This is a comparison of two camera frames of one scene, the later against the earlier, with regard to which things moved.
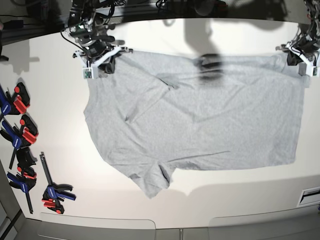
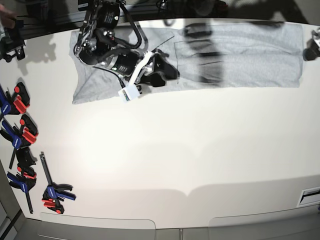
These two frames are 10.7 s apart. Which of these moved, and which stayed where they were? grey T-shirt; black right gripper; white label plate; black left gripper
Moved: black right gripper; black left gripper; grey T-shirt
Stayed: white label plate
